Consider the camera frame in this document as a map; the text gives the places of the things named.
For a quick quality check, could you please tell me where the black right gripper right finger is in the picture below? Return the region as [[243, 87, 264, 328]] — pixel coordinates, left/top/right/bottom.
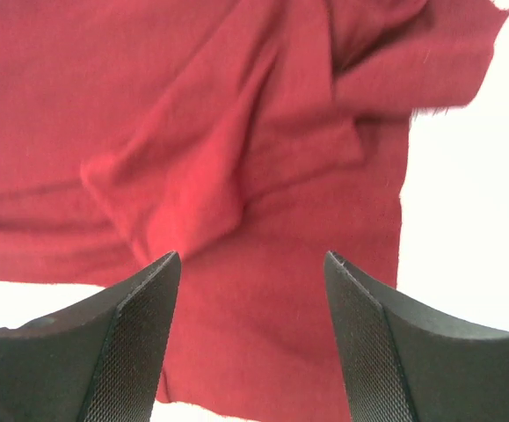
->
[[324, 251, 509, 422]]

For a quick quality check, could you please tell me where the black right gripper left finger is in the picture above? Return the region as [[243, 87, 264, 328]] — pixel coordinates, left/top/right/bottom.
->
[[0, 251, 181, 422]]

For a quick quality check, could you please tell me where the dark red t shirt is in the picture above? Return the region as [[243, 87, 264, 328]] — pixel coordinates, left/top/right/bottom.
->
[[0, 1, 508, 421]]

